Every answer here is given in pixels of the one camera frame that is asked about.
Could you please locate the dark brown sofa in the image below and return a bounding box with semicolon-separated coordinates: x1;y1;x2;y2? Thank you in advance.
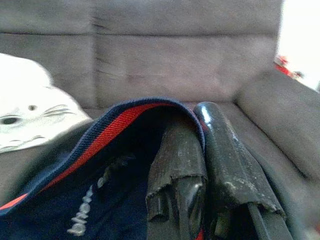
0;0;320;240

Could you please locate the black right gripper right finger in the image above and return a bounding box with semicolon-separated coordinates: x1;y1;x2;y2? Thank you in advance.
193;101;295;240

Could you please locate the navy shirt with red stripe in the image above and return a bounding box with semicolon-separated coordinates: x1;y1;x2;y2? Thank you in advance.
0;97;208;240

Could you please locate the grey white plush toy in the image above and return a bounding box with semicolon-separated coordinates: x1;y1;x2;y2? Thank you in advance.
0;52;93;155

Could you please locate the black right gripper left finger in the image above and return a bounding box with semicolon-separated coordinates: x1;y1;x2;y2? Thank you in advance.
146;122;210;240

